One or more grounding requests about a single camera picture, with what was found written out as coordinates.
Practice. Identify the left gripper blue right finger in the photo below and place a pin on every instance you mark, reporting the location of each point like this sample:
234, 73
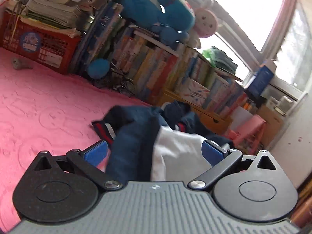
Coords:
212, 152

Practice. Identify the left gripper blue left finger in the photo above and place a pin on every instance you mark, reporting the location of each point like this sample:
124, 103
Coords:
95, 153

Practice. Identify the navy white jacket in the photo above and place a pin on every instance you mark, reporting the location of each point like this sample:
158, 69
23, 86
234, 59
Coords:
155, 143

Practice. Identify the wooden desk drawer organizer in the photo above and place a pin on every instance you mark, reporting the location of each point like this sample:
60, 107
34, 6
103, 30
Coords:
212, 121

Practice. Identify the pink box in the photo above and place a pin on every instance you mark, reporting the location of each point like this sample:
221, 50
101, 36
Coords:
246, 137

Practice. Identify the white label printer box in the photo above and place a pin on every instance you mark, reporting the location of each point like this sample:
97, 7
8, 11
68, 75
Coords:
194, 92

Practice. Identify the pink bunny print blanket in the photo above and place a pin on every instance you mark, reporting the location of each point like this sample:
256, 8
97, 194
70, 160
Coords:
44, 110

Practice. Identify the miniature black bicycle model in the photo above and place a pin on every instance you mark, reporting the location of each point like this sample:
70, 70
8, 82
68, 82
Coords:
119, 81

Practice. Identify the blue plush ball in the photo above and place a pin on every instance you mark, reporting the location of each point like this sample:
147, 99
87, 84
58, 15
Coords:
98, 68

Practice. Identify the dark blue box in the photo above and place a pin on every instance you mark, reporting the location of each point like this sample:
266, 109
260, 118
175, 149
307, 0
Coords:
260, 81

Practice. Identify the green folded cloth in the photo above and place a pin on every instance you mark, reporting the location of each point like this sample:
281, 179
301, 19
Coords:
219, 59

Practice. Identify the row of upright books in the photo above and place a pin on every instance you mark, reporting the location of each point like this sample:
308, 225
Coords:
152, 65

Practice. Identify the red plastic crate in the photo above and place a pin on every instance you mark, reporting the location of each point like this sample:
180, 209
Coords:
51, 49

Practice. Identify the small grey toy figure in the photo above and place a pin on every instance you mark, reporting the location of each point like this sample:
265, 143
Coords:
19, 64

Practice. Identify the pink white bunny plush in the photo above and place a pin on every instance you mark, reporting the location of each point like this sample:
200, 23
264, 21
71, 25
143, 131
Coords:
205, 25

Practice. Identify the blue plush toy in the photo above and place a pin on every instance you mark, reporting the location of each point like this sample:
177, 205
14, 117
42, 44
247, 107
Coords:
169, 19

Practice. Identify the stack of papers and books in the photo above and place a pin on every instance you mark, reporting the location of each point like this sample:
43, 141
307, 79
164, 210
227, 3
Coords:
63, 14

